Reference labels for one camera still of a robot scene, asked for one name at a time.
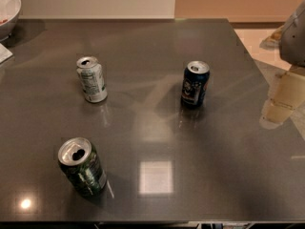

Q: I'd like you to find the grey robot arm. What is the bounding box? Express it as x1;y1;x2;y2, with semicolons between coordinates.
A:
259;1;305;129

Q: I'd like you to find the blue pepsi can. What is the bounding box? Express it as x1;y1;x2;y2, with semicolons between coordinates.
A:
181;61;210;108

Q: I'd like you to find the white soda can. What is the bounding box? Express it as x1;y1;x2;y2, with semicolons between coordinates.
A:
76;56;108;103

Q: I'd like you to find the green soda can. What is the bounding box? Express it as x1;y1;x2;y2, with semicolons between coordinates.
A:
58;137;107;198

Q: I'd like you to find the white paper napkin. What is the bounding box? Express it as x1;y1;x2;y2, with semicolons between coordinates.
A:
0;43;13;64

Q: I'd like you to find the white bowl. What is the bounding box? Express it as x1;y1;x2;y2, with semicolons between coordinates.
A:
0;0;22;41

